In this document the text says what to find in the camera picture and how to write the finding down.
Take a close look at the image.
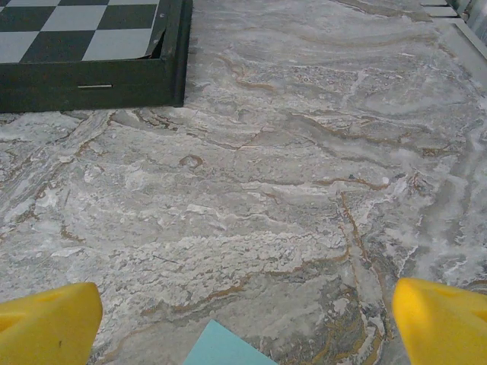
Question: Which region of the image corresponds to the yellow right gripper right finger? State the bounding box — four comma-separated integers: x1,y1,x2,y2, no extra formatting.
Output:
392,277,487,365

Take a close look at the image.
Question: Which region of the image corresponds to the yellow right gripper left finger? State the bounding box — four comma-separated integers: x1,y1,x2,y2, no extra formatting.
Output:
0,281,104,365

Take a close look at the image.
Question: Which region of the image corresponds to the light blue paper sheet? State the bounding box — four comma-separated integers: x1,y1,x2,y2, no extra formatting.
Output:
182,319,279,365

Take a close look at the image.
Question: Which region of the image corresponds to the black white checkerboard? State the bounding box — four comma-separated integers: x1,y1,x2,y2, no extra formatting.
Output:
0,0,194,114

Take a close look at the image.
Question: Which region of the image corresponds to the aluminium side rail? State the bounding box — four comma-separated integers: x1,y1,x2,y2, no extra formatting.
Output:
420,0,487,62

